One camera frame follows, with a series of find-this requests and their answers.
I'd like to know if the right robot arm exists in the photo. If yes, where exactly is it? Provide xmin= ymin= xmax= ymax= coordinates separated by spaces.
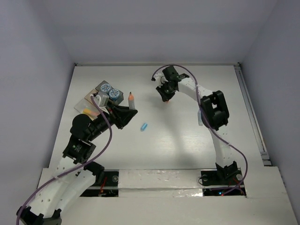
xmin=151 ymin=65 xmax=239 ymax=185

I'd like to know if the blue highlighter marker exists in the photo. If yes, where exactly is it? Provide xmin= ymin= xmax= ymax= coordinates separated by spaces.
xmin=197 ymin=110 xmax=203 ymax=126

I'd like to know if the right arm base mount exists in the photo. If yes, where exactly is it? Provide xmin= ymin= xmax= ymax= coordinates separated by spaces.
xmin=198 ymin=161 xmax=246 ymax=196

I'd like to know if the blue marker cap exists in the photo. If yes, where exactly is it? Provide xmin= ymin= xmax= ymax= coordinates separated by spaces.
xmin=140 ymin=123 xmax=148 ymax=131

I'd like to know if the blue lid jar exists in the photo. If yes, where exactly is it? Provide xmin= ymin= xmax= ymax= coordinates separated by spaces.
xmin=100 ymin=83 xmax=112 ymax=94

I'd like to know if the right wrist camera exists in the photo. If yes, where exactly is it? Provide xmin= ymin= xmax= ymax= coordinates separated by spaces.
xmin=151 ymin=73 xmax=166 ymax=86

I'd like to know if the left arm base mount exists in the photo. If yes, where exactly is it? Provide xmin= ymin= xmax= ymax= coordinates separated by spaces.
xmin=76 ymin=162 xmax=119 ymax=197

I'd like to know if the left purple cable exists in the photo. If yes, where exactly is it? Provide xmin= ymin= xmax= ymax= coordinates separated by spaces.
xmin=15 ymin=95 xmax=113 ymax=225

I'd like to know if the clear plastic bin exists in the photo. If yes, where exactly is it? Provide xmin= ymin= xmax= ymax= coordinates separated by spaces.
xmin=74 ymin=98 xmax=99 ymax=120

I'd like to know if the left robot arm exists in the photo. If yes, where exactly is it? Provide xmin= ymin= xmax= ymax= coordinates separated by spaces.
xmin=16 ymin=104 xmax=138 ymax=225

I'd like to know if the yellow highlighter marker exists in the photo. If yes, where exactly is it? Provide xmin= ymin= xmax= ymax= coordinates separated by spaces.
xmin=83 ymin=108 xmax=98 ymax=117

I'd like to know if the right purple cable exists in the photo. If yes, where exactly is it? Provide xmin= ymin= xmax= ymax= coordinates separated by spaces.
xmin=151 ymin=64 xmax=249 ymax=195

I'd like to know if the purple cable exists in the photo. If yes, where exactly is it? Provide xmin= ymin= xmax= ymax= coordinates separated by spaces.
xmin=15 ymin=95 xmax=113 ymax=225
xmin=151 ymin=64 xmax=249 ymax=195

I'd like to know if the red-orange highlighter marker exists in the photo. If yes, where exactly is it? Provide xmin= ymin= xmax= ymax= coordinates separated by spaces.
xmin=128 ymin=92 xmax=135 ymax=110

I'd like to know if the dark grey plastic bin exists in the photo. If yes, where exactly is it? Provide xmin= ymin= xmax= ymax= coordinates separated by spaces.
xmin=95 ymin=81 xmax=124 ymax=105

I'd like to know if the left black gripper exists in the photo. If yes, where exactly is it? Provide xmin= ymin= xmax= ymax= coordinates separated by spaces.
xmin=88 ymin=100 xmax=138 ymax=140

